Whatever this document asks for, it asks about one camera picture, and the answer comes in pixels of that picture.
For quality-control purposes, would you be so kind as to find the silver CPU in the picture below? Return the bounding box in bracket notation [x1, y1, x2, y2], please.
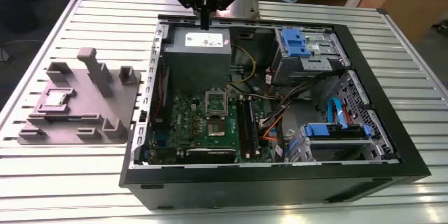
[44, 91, 68, 107]

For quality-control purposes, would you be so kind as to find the CPU socket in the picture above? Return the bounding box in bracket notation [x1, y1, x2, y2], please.
[205, 118, 228, 137]

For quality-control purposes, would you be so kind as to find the blue plastic carrier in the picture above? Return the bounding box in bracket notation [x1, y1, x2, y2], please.
[281, 28, 313, 58]

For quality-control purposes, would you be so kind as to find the grey power supply unit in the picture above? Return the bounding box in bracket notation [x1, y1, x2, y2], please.
[161, 27, 232, 96]

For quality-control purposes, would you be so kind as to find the tall silver drive cage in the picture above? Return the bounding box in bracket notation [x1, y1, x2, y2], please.
[272, 26, 352, 86]

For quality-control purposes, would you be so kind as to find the metal socket cover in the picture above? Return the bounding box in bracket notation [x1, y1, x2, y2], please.
[204, 89, 230, 119]

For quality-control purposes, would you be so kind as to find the green motherboard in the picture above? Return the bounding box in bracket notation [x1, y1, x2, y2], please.
[144, 91, 277, 164]

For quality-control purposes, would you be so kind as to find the dark office chair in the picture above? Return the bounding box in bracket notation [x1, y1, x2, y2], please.
[0, 0, 45, 34]

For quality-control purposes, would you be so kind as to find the black RAM slot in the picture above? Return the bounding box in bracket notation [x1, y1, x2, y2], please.
[248, 97, 262, 156]
[238, 97, 250, 157]
[244, 97, 257, 156]
[234, 97, 248, 157]

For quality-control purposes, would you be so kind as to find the grey parts rack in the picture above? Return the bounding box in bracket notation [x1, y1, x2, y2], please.
[16, 47, 142, 146]

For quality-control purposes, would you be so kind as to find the wooden cabinet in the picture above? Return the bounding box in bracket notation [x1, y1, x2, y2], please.
[358, 0, 448, 44]

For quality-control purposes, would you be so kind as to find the black disk, blue carrier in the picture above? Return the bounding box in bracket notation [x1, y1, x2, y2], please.
[302, 123, 373, 141]

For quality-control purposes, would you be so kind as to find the blue RAM stick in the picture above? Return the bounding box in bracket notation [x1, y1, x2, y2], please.
[44, 115, 85, 123]

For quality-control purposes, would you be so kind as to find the graphics card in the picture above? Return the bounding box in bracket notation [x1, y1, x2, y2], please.
[176, 146, 237, 164]

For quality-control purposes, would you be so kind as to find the low silver disk bay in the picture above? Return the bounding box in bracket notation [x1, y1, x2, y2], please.
[298, 129, 400, 163]

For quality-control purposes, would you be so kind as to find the black PC case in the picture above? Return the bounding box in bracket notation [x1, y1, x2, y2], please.
[118, 14, 432, 210]

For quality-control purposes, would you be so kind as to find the yellow power wire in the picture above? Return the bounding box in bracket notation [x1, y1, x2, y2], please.
[226, 44, 258, 85]

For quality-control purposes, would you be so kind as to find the black wire bundle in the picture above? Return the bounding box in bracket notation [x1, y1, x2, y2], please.
[260, 69, 346, 126]

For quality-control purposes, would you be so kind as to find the orange wire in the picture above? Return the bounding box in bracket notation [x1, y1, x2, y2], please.
[260, 115, 285, 141]

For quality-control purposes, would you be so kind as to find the blue looped data wire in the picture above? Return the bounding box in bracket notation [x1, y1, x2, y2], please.
[326, 97, 352, 130]

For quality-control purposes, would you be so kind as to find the blue flat wire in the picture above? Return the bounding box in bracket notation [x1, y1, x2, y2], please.
[284, 133, 302, 162]

